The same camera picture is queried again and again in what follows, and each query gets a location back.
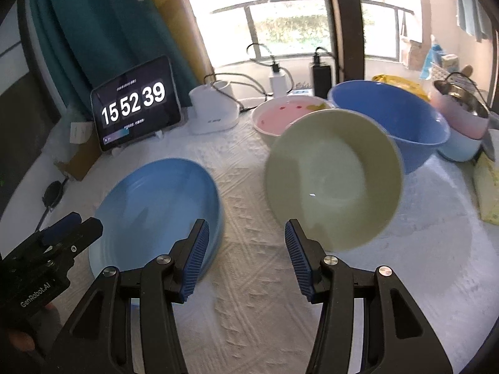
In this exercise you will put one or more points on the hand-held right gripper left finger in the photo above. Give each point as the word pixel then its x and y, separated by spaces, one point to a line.
pixel 195 261

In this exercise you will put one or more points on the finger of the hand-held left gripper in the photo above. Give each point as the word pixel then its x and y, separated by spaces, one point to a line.
pixel 84 235
pixel 58 230

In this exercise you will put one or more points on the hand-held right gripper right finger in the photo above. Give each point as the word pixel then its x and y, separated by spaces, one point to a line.
pixel 300 261

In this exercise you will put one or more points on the green bowl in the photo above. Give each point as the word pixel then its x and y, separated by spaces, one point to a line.
pixel 331 179

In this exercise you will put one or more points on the pink bowl with red spots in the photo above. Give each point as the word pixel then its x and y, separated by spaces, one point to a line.
pixel 280 119

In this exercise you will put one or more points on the large blue bowl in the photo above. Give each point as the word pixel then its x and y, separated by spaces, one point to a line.
pixel 409 124

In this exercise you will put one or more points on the person's left hand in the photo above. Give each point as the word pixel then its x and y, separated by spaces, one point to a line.
pixel 17 338

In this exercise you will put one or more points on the brown cardboard box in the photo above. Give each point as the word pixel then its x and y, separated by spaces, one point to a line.
pixel 80 159

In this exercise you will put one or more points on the white tablecloth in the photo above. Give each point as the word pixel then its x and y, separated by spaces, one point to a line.
pixel 249 187

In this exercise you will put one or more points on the small white box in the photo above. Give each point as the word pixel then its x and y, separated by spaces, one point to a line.
pixel 79 133

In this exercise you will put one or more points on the clear plastic bag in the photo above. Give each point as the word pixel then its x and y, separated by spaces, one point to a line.
pixel 78 113

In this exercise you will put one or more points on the tablet with clock display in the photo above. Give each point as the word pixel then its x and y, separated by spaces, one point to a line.
pixel 134 103

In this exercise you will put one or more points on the white desk lamp base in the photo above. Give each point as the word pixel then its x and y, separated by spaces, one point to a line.
pixel 212 111

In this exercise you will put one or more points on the white power strip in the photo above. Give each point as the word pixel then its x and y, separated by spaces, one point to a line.
pixel 300 92

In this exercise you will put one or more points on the white charger plug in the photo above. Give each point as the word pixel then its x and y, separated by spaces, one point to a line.
pixel 278 83

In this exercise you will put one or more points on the black power adapter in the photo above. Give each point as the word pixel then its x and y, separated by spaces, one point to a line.
pixel 321 80

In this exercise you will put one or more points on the light blue bowl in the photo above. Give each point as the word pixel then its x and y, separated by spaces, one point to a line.
pixel 460 148

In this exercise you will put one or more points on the yellow green tissue pack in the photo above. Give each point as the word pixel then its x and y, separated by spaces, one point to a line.
pixel 487 187

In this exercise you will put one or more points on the yellow plastic container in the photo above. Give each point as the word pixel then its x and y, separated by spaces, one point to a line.
pixel 401 85

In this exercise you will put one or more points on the teal curtain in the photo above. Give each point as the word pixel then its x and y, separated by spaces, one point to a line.
pixel 109 27

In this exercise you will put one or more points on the small pink bowl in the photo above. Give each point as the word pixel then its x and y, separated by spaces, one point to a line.
pixel 464 124

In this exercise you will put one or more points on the steel bowl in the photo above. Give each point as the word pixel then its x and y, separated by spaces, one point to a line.
pixel 460 99

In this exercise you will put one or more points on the beige cardboard box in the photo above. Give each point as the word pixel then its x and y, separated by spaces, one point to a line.
pixel 411 54

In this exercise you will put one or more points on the white plastic basket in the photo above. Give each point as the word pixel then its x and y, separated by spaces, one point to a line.
pixel 444 76

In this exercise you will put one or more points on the blue plastic bag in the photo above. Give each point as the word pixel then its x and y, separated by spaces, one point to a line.
pixel 432 56

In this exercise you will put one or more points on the small white carton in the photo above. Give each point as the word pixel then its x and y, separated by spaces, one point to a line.
pixel 449 62

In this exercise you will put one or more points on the balcony railing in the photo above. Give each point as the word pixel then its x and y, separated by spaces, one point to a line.
pixel 292 0

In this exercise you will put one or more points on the light blue hanging towel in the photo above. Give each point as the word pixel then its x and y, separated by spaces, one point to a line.
pixel 473 11

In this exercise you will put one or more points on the dark window frame post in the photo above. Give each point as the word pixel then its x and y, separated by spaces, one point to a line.
pixel 345 27

